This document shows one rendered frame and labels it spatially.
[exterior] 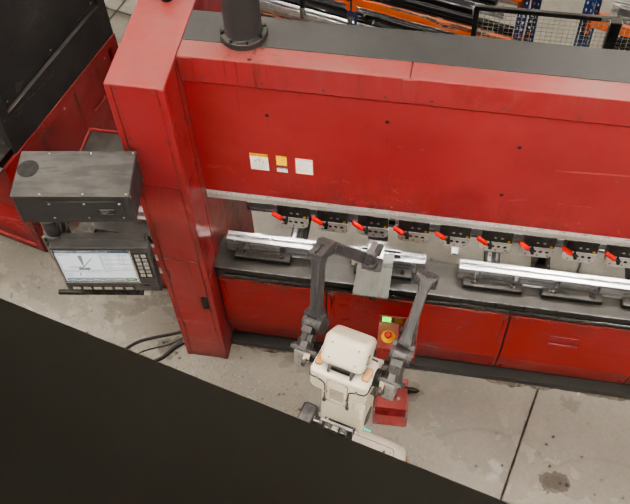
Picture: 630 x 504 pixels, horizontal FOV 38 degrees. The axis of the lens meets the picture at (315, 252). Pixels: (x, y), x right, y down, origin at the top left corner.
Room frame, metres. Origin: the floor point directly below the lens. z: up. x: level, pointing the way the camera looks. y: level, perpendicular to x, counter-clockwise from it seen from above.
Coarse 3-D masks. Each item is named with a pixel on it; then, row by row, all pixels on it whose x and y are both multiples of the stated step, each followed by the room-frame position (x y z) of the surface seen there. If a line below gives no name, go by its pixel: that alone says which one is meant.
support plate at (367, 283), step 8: (384, 256) 2.58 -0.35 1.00; (392, 256) 2.58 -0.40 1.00; (360, 264) 2.54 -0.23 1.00; (384, 264) 2.53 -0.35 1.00; (392, 264) 2.53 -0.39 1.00; (360, 272) 2.49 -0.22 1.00; (368, 272) 2.49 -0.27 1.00; (376, 272) 2.49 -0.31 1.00; (384, 272) 2.49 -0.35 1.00; (360, 280) 2.45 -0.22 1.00; (368, 280) 2.44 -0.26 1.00; (376, 280) 2.44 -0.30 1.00; (384, 280) 2.44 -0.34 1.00; (360, 288) 2.40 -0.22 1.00; (368, 288) 2.40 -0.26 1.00; (376, 288) 2.39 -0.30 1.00; (384, 288) 2.39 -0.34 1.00; (368, 296) 2.35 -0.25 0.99; (376, 296) 2.35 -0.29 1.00; (384, 296) 2.34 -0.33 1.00
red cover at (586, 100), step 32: (192, 64) 2.74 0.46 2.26; (224, 64) 2.71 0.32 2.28; (256, 64) 2.68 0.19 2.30; (288, 64) 2.67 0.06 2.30; (320, 64) 2.66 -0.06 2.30; (352, 64) 2.65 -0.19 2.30; (384, 64) 2.64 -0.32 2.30; (416, 64) 2.63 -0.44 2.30; (352, 96) 2.60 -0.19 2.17; (384, 96) 2.57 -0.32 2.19; (416, 96) 2.54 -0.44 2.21; (448, 96) 2.51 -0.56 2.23; (480, 96) 2.49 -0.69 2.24; (512, 96) 2.46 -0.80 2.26; (544, 96) 2.44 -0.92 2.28; (576, 96) 2.41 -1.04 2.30; (608, 96) 2.40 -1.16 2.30
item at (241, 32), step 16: (224, 0) 2.80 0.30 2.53; (240, 0) 2.78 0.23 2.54; (256, 0) 2.82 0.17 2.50; (224, 16) 2.81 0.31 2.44; (240, 16) 2.78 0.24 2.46; (256, 16) 2.81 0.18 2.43; (304, 16) 2.93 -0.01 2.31; (224, 32) 2.84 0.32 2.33; (240, 32) 2.78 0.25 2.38; (256, 32) 2.80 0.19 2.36; (240, 48) 2.75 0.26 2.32
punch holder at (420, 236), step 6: (402, 222) 2.56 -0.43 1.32; (408, 222) 2.55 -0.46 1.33; (414, 222) 2.55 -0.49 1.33; (420, 222) 2.54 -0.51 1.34; (402, 228) 2.56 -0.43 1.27; (408, 228) 2.55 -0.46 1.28; (414, 228) 2.55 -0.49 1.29; (420, 228) 2.54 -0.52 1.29; (426, 228) 2.53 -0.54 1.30; (414, 234) 2.54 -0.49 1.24; (420, 234) 2.54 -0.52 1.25; (426, 234) 2.53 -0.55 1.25; (402, 240) 2.55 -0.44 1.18; (408, 240) 2.55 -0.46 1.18; (414, 240) 2.54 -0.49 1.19; (420, 240) 2.54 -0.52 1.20; (426, 240) 2.53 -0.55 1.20
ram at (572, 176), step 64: (256, 128) 2.71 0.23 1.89; (320, 128) 2.64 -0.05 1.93; (384, 128) 2.58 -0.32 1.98; (448, 128) 2.53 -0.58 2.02; (512, 128) 2.47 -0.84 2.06; (576, 128) 2.42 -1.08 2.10; (256, 192) 2.71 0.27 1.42; (320, 192) 2.65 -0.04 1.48; (384, 192) 2.58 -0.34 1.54; (448, 192) 2.52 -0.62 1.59; (512, 192) 2.46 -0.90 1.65; (576, 192) 2.40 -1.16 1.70
